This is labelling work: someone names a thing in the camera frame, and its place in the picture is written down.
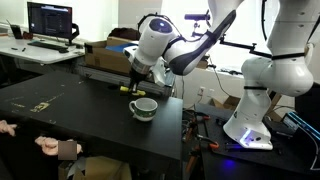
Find black computer monitor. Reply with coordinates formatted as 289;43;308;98
27;2;80;46

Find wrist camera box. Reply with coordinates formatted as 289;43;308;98
152;58;166;87

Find black keyboard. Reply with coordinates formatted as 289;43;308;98
27;41;69;53

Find person's left hand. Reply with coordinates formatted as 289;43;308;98
0;120;17;136

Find large cardboard box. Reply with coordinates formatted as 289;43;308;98
84;36;132;74

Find cardboard box under table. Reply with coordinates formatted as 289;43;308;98
58;156;132;180

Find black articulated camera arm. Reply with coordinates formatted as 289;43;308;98
183;12;278;59

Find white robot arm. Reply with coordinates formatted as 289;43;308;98
123;0;320;150

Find white green ceramic mug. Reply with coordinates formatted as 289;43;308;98
129;98;158;122

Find person's right hand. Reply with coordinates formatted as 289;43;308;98
34;135;84;156

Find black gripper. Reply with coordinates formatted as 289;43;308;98
128;69;147;95

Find orange black clamp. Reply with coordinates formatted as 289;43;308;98
196;134;219;149

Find grey metal platform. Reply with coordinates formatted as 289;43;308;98
78;64;175;96

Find yellow highlighter marker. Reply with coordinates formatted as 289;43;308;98
120;86;146;96

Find white office desk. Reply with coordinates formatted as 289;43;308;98
0;35;85;64

